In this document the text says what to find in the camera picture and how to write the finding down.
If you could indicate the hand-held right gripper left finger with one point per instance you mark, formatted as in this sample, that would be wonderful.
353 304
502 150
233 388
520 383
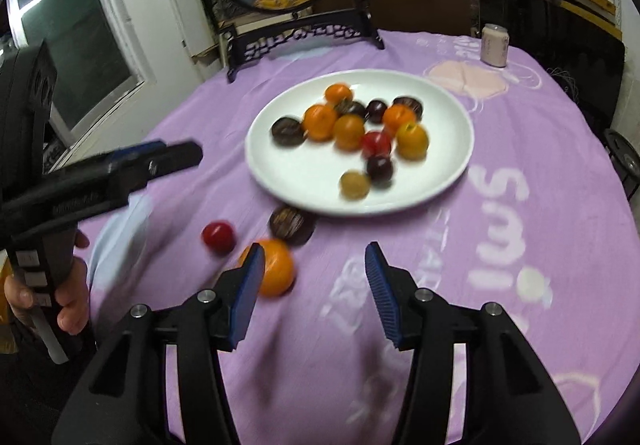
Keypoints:
247 295

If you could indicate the person's left hand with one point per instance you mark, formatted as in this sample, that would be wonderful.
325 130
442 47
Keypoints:
77 295

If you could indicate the black round metal stand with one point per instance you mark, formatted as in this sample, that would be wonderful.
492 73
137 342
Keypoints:
622 150

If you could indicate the patterned framed panel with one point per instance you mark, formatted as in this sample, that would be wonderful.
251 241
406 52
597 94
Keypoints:
202 5

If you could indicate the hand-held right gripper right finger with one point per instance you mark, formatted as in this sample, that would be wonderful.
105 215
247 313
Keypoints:
382 295

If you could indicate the yellowish green orange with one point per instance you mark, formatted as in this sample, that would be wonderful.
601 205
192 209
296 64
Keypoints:
412 140

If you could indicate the white plate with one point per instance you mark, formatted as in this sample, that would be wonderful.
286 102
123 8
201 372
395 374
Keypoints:
440 175

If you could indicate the red cherry tomato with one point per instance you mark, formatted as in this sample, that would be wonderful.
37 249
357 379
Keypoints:
376 143
218 236

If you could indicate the dark brown water chestnut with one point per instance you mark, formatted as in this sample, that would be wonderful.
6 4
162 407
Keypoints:
288 131
351 108
410 102
291 224

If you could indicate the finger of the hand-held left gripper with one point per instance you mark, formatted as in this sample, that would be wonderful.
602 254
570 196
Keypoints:
135 150
170 157

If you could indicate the dark red cherry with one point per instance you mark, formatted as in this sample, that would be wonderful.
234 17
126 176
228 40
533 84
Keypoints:
376 110
379 168

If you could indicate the small yellow longan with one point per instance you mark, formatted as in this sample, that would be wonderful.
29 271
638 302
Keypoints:
355 184

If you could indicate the window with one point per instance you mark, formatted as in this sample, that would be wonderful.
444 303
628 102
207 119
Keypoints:
70 40

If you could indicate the brown board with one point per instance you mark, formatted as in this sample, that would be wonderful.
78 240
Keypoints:
410 5

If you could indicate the small beige jar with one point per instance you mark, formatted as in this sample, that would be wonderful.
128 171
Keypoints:
494 45

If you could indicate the purple printed tablecloth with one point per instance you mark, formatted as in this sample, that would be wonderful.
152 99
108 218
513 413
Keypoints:
525 235

